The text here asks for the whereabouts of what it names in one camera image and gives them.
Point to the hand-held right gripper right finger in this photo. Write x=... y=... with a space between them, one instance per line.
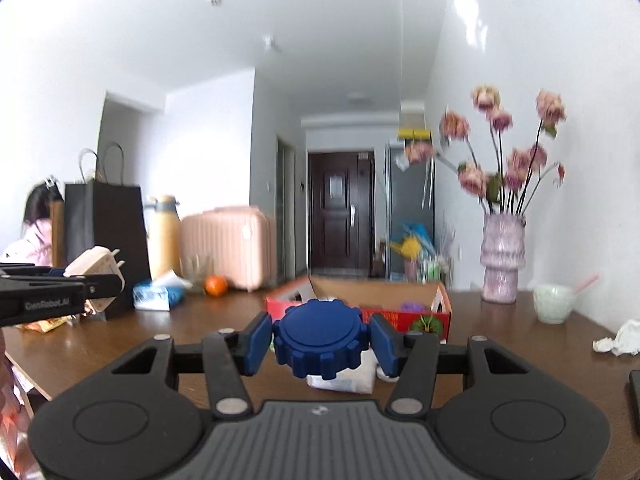
x=385 y=349

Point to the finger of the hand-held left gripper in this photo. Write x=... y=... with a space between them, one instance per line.
x=105 y=287
x=30 y=271

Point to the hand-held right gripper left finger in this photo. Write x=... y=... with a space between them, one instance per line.
x=257 y=344

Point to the beige power plug adapter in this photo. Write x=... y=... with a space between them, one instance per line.
x=95 y=262

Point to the red cardboard box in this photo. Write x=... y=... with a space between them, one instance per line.
x=400 y=317

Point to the blue gear-shaped cap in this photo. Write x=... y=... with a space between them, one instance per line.
x=320 y=335

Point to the orange snack packet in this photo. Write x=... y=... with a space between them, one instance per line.
x=42 y=325

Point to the blue tissue pack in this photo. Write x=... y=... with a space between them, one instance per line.
x=155 y=297

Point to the purple object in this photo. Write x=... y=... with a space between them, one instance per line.
x=415 y=306

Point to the black paper bag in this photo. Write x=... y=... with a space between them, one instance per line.
x=105 y=225

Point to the orange fruit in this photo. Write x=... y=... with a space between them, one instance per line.
x=216 y=285

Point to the orange thermos bottle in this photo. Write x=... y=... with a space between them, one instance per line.
x=164 y=240

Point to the clear glass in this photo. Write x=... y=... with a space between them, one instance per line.
x=195 y=270

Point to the storage trolley with items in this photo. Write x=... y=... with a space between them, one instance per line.
x=417 y=255

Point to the pink suitcase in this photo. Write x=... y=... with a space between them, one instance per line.
x=225 y=245

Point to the red printed cloth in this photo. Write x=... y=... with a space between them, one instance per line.
x=12 y=410

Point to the dark brown door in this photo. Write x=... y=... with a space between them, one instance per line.
x=340 y=215

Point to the pink ribbed vase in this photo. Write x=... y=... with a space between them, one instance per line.
x=501 y=255

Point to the grey refrigerator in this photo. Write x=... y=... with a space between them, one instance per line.
x=410 y=195

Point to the white cup with straw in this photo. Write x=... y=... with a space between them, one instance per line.
x=552 y=305

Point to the yellow boxes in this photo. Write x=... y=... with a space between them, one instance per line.
x=415 y=130

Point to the dried pink flowers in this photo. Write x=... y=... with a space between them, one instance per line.
x=520 y=162

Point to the crumpled white tissue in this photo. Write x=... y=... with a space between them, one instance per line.
x=622 y=340

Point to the black flat object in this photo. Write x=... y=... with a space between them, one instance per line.
x=635 y=400

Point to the ceiling sprinkler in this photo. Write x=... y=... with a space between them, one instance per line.
x=271 y=43

